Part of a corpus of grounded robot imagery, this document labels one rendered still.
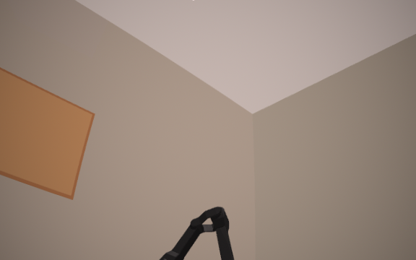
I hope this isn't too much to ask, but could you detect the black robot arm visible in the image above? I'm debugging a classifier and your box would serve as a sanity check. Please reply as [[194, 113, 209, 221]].
[[160, 207, 235, 260]]

